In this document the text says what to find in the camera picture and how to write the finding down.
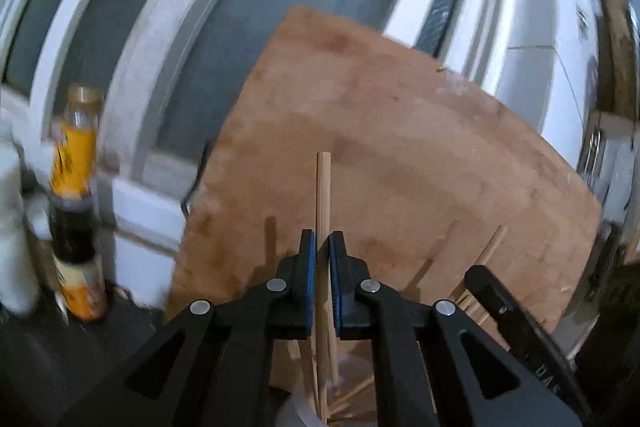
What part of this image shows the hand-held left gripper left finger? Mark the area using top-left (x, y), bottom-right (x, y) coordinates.
top-left (57, 229), bottom-right (317, 427)

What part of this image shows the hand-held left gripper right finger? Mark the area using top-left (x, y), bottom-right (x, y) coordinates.
top-left (328, 231), bottom-right (583, 427)

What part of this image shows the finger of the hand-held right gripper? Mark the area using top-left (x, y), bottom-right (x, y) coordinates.
top-left (464, 264), bottom-right (593, 418)

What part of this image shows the clear plastic cup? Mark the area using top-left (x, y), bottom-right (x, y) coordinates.
top-left (272, 354), bottom-right (381, 427)

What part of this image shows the wooden cutting board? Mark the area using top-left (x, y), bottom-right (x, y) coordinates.
top-left (164, 5), bottom-right (604, 408)

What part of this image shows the grey metal fixture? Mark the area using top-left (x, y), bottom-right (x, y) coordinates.
top-left (575, 112), bottom-right (636, 228)

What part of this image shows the dark soy sauce bottle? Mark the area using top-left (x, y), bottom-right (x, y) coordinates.
top-left (47, 84), bottom-right (108, 323)

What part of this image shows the small pepper jar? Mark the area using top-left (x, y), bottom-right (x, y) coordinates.
top-left (25, 197), bottom-right (56, 293)

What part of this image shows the white lid salt jar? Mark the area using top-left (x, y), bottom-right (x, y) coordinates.
top-left (0, 117), bottom-right (41, 315)

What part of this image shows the white frame frosted window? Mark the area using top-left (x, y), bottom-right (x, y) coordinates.
top-left (0, 0), bottom-right (506, 188)

